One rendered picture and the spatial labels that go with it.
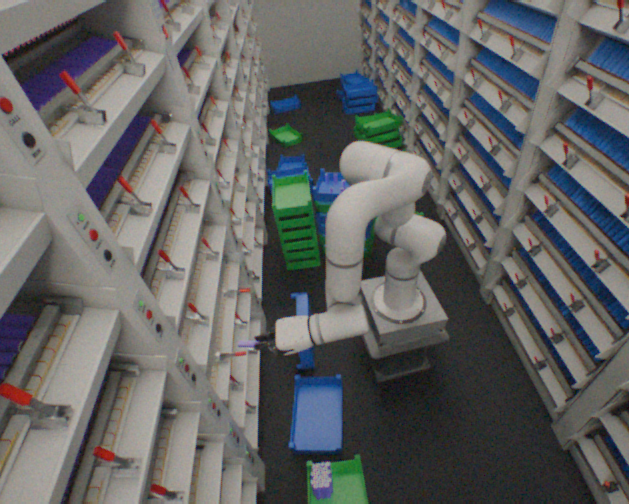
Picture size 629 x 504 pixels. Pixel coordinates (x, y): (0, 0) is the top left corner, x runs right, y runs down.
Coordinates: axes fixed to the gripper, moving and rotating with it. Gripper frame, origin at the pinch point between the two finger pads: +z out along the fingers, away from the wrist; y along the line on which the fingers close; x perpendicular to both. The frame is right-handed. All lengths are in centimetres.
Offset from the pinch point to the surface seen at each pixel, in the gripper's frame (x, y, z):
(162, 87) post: -62, -47, 7
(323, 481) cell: 56, 24, -2
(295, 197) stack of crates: 25, -107, -7
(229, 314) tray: 7.9, -20.3, 15.9
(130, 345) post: -40.1, 22.9, 9.5
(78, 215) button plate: -65, 18, 2
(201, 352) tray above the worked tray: -11.5, 7.1, 12.5
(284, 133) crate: 63, -274, 8
